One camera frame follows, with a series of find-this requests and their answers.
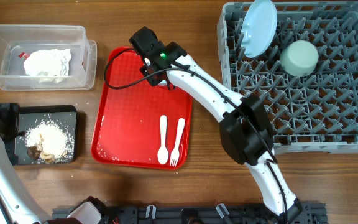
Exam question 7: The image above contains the food scraps and rice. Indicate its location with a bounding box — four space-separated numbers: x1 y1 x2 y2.
24 120 75 164

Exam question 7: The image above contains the red snack wrapper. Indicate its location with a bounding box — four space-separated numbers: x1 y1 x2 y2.
18 52 30 60

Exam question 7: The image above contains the white napkin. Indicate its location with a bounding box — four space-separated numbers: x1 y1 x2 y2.
24 49 72 83

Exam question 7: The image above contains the white plastic fork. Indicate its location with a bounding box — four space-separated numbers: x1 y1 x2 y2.
170 118 185 167

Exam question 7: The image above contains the large light blue plate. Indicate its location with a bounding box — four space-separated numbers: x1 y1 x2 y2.
241 0 277 58

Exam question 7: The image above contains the light green bowl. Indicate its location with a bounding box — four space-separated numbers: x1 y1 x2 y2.
280 40 319 77

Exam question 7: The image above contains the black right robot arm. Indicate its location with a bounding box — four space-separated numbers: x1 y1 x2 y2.
134 40 302 223

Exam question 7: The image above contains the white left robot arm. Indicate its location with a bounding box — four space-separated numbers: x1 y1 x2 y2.
0 103 102 224

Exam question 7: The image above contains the black waste tray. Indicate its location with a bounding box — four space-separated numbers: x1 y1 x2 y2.
14 105 77 166

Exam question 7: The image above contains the grey dishwasher rack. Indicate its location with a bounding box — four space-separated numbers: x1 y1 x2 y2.
217 1 358 154

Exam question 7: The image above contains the red plastic tray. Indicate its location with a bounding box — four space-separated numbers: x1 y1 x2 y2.
91 47 193 170

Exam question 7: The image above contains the clear plastic bin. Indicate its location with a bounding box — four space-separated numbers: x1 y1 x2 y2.
0 24 98 91

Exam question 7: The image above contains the white plastic spoon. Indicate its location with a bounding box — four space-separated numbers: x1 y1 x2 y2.
157 115 169 165

